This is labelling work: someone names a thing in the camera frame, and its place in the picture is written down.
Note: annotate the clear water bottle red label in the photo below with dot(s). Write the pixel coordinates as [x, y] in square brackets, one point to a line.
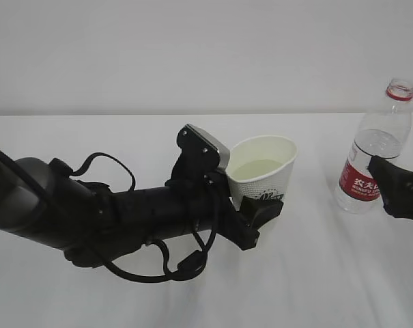
[382, 132]

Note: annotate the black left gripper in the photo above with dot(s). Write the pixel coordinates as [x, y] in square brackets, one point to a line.
[207, 205]

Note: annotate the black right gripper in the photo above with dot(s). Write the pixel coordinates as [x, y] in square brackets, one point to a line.
[395, 185]

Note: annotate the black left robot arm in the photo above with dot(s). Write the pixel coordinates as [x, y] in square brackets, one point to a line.
[48, 203]

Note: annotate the white paper cup green logo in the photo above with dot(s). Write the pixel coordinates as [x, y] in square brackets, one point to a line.
[259, 171]

